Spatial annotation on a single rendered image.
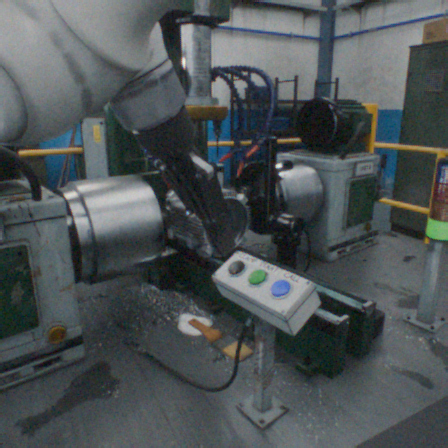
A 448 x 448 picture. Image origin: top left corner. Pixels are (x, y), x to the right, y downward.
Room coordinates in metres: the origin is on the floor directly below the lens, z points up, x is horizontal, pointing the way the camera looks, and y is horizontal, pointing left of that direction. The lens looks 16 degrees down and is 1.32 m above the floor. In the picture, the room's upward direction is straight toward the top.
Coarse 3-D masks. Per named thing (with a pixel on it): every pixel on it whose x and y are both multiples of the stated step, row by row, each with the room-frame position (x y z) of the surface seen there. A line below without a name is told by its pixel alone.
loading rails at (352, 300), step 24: (192, 264) 1.02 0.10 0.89; (216, 264) 0.93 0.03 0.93; (192, 288) 1.02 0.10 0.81; (216, 288) 0.93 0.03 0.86; (336, 288) 0.80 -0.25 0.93; (216, 312) 0.90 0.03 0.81; (240, 312) 0.86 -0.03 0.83; (336, 312) 0.76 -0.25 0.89; (360, 312) 0.71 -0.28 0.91; (288, 336) 0.73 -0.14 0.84; (312, 336) 0.68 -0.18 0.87; (336, 336) 0.64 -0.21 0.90; (360, 336) 0.71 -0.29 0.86; (312, 360) 0.67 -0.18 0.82; (336, 360) 0.65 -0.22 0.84
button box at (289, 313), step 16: (240, 256) 0.61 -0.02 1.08; (224, 272) 0.59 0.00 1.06; (272, 272) 0.55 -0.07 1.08; (288, 272) 0.54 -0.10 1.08; (224, 288) 0.58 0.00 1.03; (240, 288) 0.54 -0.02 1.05; (256, 288) 0.53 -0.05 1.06; (304, 288) 0.50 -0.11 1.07; (240, 304) 0.57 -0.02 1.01; (256, 304) 0.51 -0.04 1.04; (272, 304) 0.49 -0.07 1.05; (288, 304) 0.48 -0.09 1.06; (304, 304) 0.49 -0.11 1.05; (272, 320) 0.50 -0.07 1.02; (288, 320) 0.47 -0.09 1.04; (304, 320) 0.49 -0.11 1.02
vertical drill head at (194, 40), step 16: (208, 0) 1.10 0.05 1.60; (192, 32) 1.07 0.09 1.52; (208, 32) 1.09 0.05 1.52; (192, 48) 1.07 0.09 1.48; (208, 48) 1.09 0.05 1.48; (192, 64) 1.07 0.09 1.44; (208, 64) 1.09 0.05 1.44; (192, 80) 1.07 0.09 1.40; (208, 80) 1.09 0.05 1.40; (192, 96) 1.07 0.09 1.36; (208, 96) 1.09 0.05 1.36; (192, 112) 1.03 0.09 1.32; (208, 112) 1.04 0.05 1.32; (224, 112) 1.08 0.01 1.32
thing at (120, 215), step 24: (72, 192) 0.82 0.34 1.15; (96, 192) 0.82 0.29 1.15; (120, 192) 0.85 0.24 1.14; (144, 192) 0.88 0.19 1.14; (72, 216) 0.77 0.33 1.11; (96, 216) 0.77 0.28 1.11; (120, 216) 0.80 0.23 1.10; (144, 216) 0.83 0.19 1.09; (72, 240) 0.78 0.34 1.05; (96, 240) 0.75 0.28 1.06; (120, 240) 0.79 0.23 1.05; (144, 240) 0.82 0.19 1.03; (96, 264) 0.76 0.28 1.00; (120, 264) 0.80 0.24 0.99; (144, 264) 0.85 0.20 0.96
